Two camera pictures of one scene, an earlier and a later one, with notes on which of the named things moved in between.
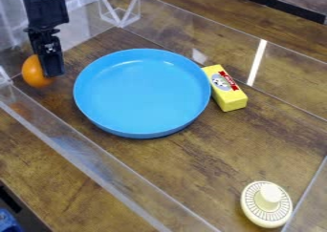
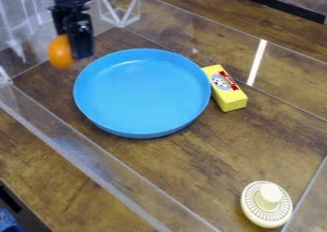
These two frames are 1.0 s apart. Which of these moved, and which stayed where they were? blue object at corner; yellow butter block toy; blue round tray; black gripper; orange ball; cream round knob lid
Moved: black gripper; orange ball
Stayed: blue object at corner; blue round tray; cream round knob lid; yellow butter block toy
